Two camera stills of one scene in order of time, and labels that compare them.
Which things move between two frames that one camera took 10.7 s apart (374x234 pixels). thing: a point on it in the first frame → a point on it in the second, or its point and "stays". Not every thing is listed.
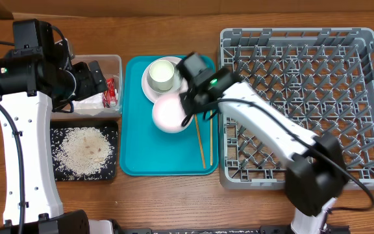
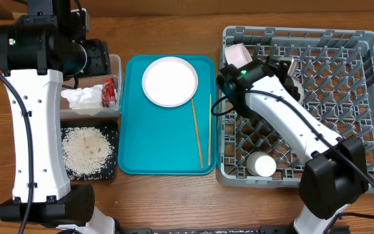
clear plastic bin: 106,104 stays
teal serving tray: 145,150 stays
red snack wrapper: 110,96 stays
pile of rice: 84,151 stays
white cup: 162,73 → 261,164
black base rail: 264,229 stays
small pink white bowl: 169,112 → 237,54
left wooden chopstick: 200,142 stays
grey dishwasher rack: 332,80 stays
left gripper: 91,88 → 99,52
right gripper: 188,102 → 277,65
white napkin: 95,101 stays
